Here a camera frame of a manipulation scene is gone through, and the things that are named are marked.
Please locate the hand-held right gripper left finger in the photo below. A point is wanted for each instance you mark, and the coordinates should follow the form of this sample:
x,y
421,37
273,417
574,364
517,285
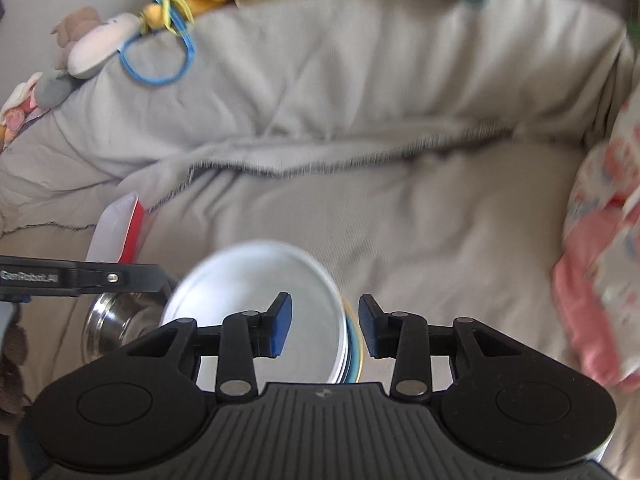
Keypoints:
x,y
280,327

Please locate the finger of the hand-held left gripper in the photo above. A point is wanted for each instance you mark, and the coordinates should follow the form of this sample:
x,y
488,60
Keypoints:
x,y
130,277

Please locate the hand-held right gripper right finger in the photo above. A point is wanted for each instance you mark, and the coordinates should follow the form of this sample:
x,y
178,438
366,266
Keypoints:
x,y
367,330

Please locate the white bowl with yellow rim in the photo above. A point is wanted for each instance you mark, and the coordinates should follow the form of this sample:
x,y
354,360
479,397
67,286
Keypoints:
x,y
358,332

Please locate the blue enamel bowl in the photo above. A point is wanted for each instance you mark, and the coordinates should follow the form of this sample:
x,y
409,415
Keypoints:
x,y
353,360

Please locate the stainless steel bowl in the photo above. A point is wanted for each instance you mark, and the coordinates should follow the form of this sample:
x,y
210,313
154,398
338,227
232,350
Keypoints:
x,y
107,320

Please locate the white and red rectangular tray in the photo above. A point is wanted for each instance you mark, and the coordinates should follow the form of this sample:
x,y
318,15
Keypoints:
x,y
112,230

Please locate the white paper bowl orange print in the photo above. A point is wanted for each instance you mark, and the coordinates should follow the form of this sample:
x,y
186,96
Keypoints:
x,y
240,280

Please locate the brown fuzzy clothing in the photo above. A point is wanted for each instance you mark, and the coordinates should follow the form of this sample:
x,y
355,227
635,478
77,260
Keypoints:
x,y
12,385

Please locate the grey sofa cover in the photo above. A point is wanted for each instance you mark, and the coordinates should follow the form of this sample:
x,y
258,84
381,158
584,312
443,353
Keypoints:
x,y
400,210

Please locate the white and orange plush toy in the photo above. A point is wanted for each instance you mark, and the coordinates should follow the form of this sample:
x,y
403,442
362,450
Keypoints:
x,y
17,110

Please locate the person's blue trouser leg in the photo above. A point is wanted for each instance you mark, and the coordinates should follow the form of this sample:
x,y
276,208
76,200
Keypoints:
x,y
27,450

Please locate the grey round plush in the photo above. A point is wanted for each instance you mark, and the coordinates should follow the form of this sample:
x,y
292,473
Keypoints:
x,y
55,87

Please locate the pink printed clothing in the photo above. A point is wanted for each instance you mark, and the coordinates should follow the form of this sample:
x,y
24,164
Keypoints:
x,y
600,260

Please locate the brown plush toy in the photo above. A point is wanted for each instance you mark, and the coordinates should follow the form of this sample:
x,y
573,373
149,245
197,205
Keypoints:
x,y
75,30

